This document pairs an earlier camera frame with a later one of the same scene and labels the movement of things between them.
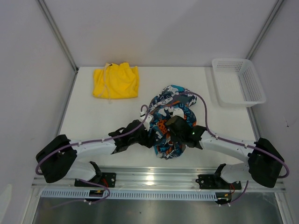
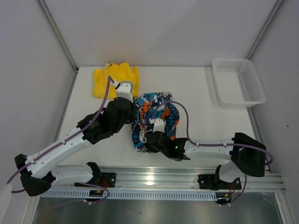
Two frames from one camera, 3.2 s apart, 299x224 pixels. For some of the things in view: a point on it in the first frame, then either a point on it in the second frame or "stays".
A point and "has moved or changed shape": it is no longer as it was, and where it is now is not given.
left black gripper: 147,141 -> 132,116
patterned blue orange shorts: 170,101 has moved or changed shape
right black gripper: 174,138 -> 152,149
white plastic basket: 237,83 stays
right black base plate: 210,182 stays
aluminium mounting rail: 151,179 stays
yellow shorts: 117,80 stays
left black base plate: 108,179 stays
